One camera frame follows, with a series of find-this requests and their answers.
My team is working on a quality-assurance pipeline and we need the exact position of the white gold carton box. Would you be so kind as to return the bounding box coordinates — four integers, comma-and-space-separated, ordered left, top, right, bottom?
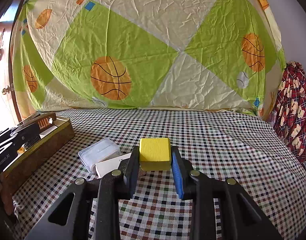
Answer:
96, 153, 131, 178

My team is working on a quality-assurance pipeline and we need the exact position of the clear plastic case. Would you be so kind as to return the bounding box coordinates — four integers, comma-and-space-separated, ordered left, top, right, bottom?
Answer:
78, 138, 122, 174

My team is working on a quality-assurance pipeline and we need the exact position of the yellow cube block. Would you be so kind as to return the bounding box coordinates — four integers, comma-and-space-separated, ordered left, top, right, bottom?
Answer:
139, 138, 171, 171

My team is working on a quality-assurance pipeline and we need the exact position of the copper rectangular tin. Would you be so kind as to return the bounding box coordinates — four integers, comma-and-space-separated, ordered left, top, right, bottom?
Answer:
37, 118, 51, 132

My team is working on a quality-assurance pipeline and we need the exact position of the yellow face toy block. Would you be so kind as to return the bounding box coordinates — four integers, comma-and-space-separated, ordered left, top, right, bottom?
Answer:
17, 147, 26, 154

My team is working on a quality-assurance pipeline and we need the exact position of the white paper tray liner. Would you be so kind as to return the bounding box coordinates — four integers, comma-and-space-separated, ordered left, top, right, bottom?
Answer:
39, 126, 58, 139

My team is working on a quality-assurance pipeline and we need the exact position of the gold metal tin tray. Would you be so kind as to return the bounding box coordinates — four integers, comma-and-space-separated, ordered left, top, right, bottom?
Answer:
4, 115, 75, 194

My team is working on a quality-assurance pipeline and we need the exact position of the brass door knob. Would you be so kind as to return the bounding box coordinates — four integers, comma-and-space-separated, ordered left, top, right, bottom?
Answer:
1, 86, 14, 95

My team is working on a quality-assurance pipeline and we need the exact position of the checkered tablecloth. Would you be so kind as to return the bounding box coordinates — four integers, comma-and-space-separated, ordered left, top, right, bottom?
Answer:
13, 109, 306, 239

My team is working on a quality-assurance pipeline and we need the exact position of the red plaid bear fabric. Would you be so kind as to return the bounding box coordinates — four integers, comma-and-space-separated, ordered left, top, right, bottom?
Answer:
268, 61, 306, 163

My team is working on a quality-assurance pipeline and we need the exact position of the wooden door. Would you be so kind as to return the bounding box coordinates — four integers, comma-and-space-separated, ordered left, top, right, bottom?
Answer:
0, 0, 25, 131

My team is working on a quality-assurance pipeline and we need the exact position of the green basketball bedsheet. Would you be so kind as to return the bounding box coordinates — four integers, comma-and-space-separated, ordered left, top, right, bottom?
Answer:
11, 0, 285, 119

